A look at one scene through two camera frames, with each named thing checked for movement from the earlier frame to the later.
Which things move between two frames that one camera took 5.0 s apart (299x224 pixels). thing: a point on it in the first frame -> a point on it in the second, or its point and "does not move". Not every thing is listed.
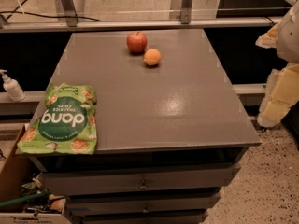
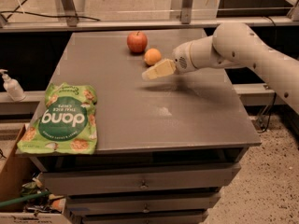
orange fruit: x=151 y=56 does not move
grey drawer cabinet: x=171 y=127 does not move
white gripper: x=289 y=36 -> x=181 y=58
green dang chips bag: x=67 y=122 does not move
